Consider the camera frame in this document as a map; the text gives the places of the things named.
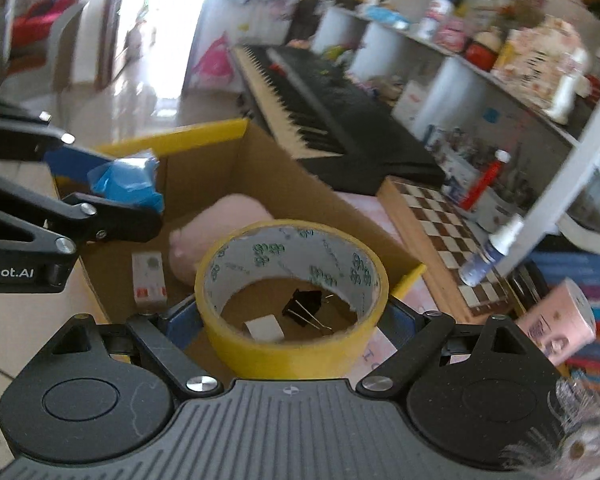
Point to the black electronic keyboard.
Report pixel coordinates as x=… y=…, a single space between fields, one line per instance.
x=330 y=105

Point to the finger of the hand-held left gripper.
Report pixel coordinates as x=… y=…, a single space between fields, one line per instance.
x=65 y=160
x=120 y=222

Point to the yellow cardboard box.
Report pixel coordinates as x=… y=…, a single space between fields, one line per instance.
x=290 y=195

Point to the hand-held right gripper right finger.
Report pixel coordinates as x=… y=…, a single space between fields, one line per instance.
x=397 y=320

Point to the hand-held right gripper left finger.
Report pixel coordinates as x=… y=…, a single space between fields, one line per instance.
x=182 y=325

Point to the white bottle blue cap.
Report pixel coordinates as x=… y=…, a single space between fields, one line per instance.
x=435 y=15

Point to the white charger plug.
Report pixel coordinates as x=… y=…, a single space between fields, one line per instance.
x=265 y=330

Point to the pink bag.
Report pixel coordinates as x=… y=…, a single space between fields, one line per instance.
x=214 y=65

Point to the light blue packet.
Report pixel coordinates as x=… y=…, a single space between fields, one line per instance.
x=387 y=16

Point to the red white tube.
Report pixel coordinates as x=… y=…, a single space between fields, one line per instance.
x=485 y=180

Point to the small white red box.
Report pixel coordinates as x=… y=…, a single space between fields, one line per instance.
x=147 y=275

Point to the grey fluffy fur trim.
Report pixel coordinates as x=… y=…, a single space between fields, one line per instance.
x=575 y=430

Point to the white box red label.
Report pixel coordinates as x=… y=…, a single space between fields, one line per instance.
x=412 y=105

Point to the row of colourful books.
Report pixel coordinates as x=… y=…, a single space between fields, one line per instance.
x=595 y=280

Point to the pink packet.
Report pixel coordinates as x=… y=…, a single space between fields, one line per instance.
x=452 y=35

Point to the white spray bottle blue label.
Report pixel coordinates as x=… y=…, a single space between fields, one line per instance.
x=480 y=265

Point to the grey chair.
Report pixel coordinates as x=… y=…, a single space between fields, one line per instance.
x=65 y=40

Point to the blue plastic packet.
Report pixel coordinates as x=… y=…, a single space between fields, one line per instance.
x=130 y=185

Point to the pink cylinder cup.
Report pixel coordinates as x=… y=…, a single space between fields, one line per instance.
x=555 y=325

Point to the white shelf unit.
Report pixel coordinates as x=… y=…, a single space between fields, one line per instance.
x=450 y=75

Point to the black binder clip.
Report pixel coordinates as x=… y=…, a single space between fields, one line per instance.
x=300 y=302

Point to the pink plush toy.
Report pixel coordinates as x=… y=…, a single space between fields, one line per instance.
x=205 y=230

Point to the yellow tape roll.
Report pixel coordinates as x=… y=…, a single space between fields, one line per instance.
x=280 y=360

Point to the wooden chessboard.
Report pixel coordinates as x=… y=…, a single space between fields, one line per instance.
x=430 y=220

